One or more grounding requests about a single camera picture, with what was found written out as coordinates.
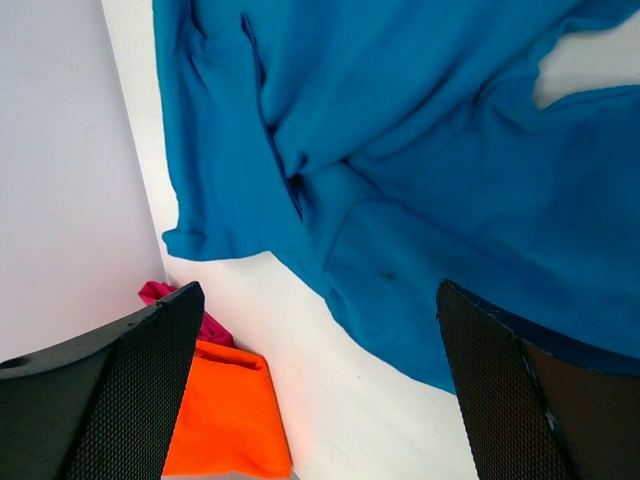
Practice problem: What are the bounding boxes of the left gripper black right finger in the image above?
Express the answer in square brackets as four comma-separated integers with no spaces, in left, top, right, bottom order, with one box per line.
[436,280,639,479]

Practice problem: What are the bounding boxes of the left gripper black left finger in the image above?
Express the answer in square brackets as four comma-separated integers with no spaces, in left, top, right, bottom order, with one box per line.
[1,282,204,479]

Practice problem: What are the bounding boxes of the blue t shirt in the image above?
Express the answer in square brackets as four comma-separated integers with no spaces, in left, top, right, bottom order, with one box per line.
[152,1,639,391]

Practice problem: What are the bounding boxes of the folded orange t shirt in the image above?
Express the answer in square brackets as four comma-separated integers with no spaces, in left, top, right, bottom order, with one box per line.
[163,340,292,479]

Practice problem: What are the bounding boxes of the folded pink t shirt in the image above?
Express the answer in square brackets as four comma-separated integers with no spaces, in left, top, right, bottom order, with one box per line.
[138,281,235,348]

